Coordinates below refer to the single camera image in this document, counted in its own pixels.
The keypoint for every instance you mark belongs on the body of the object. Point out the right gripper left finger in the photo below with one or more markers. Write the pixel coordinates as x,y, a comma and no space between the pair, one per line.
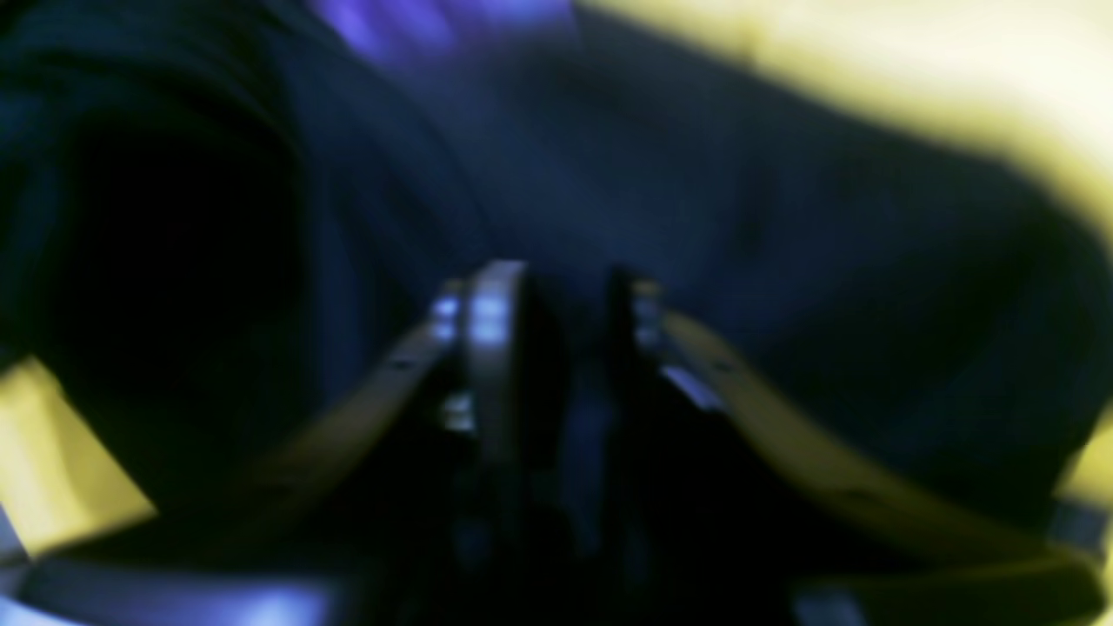
373,514

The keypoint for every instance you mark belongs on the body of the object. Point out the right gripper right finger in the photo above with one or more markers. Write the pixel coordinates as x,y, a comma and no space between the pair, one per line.
978,571

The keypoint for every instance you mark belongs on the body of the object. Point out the yellow table cloth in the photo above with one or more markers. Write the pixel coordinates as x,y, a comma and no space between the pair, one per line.
1027,81

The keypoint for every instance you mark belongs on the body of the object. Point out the black T-shirt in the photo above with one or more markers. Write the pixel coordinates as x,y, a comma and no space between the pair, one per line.
217,217

